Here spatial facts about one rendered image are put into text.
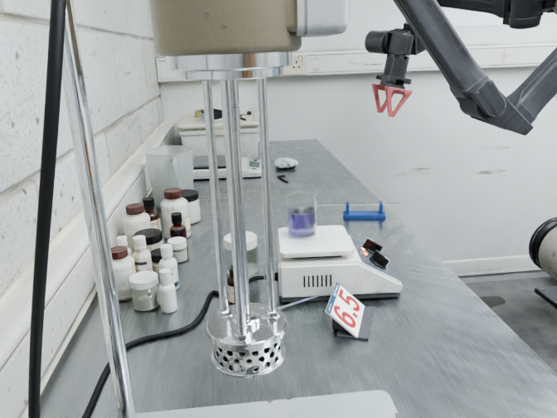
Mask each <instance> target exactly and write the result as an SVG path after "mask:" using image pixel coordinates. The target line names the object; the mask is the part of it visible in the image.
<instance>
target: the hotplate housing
mask: <svg viewBox="0 0 557 418"><path fill-rule="evenodd" d="M348 236H349V235H348ZM349 238H350V240H351V243H352V245H353V247H354V254H352V255H337V256H318V257H299V258H283V257H281V256H280V255H279V239H276V244H277V250H276V255H277V268H278V272H276V273H274V281H275V280H276V281H278V291H279V296H281V302H293V301H294V300H295V299H297V298H299V297H303V296H317V295H320V296H318V297H319V298H321V299H324V300H329V299H330V297H331V294H332V291H333V288H334V286H335V283H336V282H337V283H338V284H339V285H340V286H341V287H343V288H344V289H345V290H346V291H347V292H349V293H350V294H351V295H352V296H353V297H355V298H356V299H371V298H389V297H400V291H402V289H403V285H402V284H401V282H400V280H397V279H395V278H393V277H391V276H389V275H387V274H385V273H383V272H381V271H379V270H377V269H375V268H373V267H371V266H369V265H366V264H364V263H363V262H362V261H361V258H360V256H359V255H358V252H357V250H356V248H355V246H354V244H353V242H352V239H351V236H349Z"/></svg>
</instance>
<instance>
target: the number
mask: <svg viewBox="0 0 557 418"><path fill-rule="evenodd" d="M360 311H361V303H360V302H358V301H357V300H356V299H355V298H354V297H352V296H351V295H350V294H349V293H348V292H346V291H345V290H344V289H343V288H342V287H341V286H340V288H339V290H338V293H337V297H336V300H335V303H334V305H333V308H332V311H331V314H333V315H334V316H335V317H336V318H338V319H339V320H340V321H341V322H342V323H344V324H345V325H346V326H347V327H348V328H349V329H350V330H351V331H352V332H353V333H355V331H356V325H357V321H358V318H359V314H360Z"/></svg>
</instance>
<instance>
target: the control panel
mask: <svg viewBox="0 0 557 418"><path fill-rule="evenodd" d="M351 239H352V242H353V244H354V246H355V248H356V250H357V252H358V255H359V256H360V258H361V261H362V262H363V263H364V264H366V265H369V266H371V267H373V268H375V269H377V270H379V271H381V272H383V273H385V274H387V275H389V276H391V277H393V278H395V279H397V280H400V279H399V277H398V276H397V274H396V273H395V271H394V269H393V268H392V266H391V264H390V263H389V264H388V265H387V267H386V269H385V270H383V269H381V268H379V267H377V266H376V265H374V264H373V263H371V262H370V260H369V258H370V257H371V256H372V254H371V253H370V252H368V251H367V250H362V248H363V245H364V242H362V241H359V240H357V239H356V238H354V237H352V236H351ZM363 252H365V253H367V255H366V254H364V253H363Z"/></svg>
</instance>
